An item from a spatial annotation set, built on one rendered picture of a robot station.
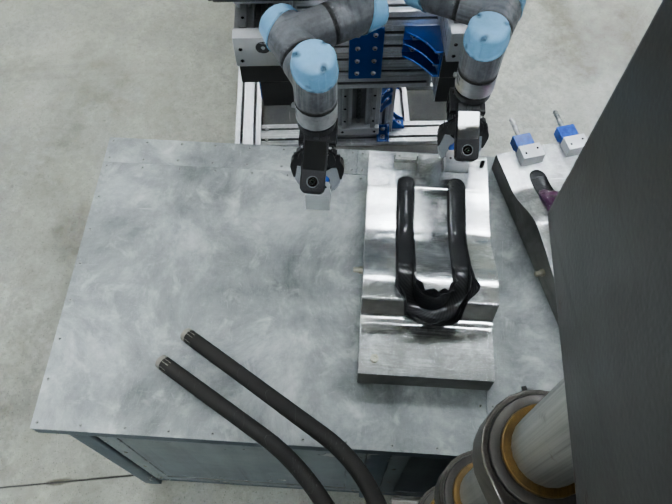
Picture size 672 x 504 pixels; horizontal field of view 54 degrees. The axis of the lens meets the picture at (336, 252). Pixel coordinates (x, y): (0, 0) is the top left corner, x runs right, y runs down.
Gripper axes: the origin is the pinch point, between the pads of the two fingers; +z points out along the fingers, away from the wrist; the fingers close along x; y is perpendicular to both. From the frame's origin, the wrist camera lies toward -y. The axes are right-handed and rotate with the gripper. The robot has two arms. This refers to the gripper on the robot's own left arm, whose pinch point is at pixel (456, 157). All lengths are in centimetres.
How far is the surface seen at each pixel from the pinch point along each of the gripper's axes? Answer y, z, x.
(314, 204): -15.0, -1.5, 29.7
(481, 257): -24.1, 0.3, -4.5
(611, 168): -72, -98, 12
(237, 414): -57, 5, 41
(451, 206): -10.8, 3.0, 0.9
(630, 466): -82, -96, 12
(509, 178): -1.0, 5.6, -12.6
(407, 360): -44.9, 5.0, 9.6
